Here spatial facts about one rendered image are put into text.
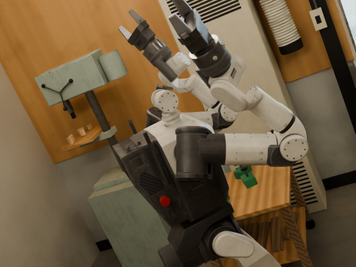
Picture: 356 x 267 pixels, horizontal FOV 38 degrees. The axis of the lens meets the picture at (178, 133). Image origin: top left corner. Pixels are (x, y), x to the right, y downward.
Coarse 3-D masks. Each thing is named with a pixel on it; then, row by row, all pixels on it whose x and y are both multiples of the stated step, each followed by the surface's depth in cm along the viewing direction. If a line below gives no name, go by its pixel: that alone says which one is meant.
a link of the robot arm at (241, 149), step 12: (228, 144) 144; (240, 144) 145; (252, 144) 145; (264, 144) 145; (276, 144) 145; (288, 144) 141; (300, 144) 142; (228, 156) 145; (240, 156) 145; (252, 156) 145; (264, 156) 145; (276, 156) 144; (288, 156) 143; (300, 156) 143
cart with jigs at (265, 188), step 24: (240, 168) 327; (264, 168) 325; (288, 168) 310; (240, 192) 307; (264, 192) 294; (288, 192) 281; (240, 216) 280; (264, 216) 344; (288, 216) 276; (264, 240) 312; (288, 240) 305; (216, 264) 296; (312, 264) 287
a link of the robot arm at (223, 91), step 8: (216, 80) 137; (216, 88) 136; (224, 88) 135; (232, 88) 135; (256, 88) 141; (216, 96) 139; (224, 96) 137; (232, 96) 136; (240, 96) 136; (248, 96) 137; (256, 96) 139; (224, 104) 140; (232, 104) 139; (240, 104) 138; (248, 104) 137; (256, 104) 140
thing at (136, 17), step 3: (129, 12) 190; (132, 12) 190; (135, 12) 191; (132, 15) 190; (135, 15) 190; (138, 15) 191; (135, 18) 190; (138, 18) 190; (141, 18) 191; (135, 21) 190; (138, 21) 190; (141, 21) 190; (138, 24) 190
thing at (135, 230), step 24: (48, 72) 345; (72, 72) 340; (96, 72) 336; (120, 72) 336; (48, 96) 351; (72, 96) 347; (72, 144) 356; (120, 168) 376; (96, 192) 361; (120, 192) 347; (96, 216) 360; (120, 216) 355; (144, 216) 350; (120, 240) 362; (144, 240) 357; (144, 264) 365
